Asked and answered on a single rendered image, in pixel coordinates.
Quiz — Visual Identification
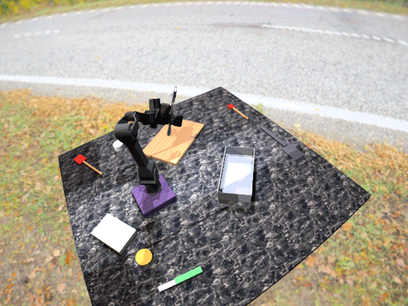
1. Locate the yellow round disc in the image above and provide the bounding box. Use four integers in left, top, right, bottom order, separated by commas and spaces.
136, 249, 153, 266

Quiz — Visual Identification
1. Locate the white flat box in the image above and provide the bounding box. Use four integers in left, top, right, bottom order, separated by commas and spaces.
92, 214, 137, 254

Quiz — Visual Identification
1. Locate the white short cylinder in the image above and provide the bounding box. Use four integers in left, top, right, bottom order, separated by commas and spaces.
113, 141, 125, 151

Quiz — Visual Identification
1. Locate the green and white flat bar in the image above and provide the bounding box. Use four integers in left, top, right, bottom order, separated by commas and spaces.
158, 266, 203, 292

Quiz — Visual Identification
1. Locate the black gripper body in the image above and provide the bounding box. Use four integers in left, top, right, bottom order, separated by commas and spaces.
160, 113, 183, 127

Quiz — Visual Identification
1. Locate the light wooden board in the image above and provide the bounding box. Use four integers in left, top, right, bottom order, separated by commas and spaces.
143, 119, 205, 166

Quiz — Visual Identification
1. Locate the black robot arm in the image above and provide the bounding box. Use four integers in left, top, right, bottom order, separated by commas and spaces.
114, 98, 171, 196

